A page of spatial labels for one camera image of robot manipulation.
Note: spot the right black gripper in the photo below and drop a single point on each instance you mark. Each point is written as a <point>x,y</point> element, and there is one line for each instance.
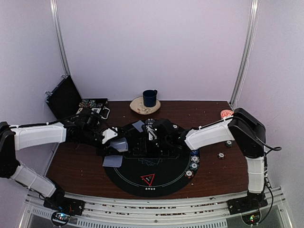
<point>157,153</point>

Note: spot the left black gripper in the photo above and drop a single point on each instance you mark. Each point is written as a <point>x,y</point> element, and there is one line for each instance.
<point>103,151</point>

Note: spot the blue playing card deck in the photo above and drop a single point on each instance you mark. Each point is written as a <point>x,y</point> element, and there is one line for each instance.
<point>121,145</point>

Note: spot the blue ten poker chip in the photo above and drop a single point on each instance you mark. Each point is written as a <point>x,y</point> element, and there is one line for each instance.
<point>195,158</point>

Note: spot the green fifty poker chip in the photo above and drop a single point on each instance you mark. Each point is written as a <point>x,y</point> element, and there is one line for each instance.
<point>194,166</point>

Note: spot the dealt card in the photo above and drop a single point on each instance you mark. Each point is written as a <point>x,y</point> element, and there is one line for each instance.
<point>111,161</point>
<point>139,125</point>

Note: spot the red triangle all-in marker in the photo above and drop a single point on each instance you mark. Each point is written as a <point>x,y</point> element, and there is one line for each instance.
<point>148,178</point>

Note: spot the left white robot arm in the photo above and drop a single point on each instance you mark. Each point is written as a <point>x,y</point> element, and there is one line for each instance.
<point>22,145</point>

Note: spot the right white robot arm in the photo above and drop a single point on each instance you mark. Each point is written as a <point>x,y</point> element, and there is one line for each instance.
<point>241,127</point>

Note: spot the round black poker mat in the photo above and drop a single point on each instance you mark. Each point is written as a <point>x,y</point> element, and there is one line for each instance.
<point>149,159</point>

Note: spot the black poker set case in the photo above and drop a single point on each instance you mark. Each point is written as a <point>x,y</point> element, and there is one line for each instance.
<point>65,100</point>

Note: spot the beige ceramic saucer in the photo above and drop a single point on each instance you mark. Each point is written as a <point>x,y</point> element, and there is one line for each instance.
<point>137,105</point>

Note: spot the dark blue mug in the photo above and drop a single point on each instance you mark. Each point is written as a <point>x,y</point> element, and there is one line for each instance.
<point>149,98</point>

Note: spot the green blue chip stack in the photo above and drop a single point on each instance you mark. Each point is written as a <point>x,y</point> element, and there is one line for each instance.
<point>229,143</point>

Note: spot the red patterned small bowl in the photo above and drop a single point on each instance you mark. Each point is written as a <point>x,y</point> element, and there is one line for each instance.
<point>226,113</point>

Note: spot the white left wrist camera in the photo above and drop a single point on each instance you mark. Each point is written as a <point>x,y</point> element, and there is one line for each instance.
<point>109,134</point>

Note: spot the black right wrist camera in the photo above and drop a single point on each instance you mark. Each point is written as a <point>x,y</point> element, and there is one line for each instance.
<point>159,130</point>

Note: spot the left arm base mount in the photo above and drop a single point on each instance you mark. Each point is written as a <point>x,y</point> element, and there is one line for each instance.
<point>63,213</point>

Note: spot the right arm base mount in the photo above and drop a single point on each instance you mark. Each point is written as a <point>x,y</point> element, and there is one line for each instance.
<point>249,209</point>

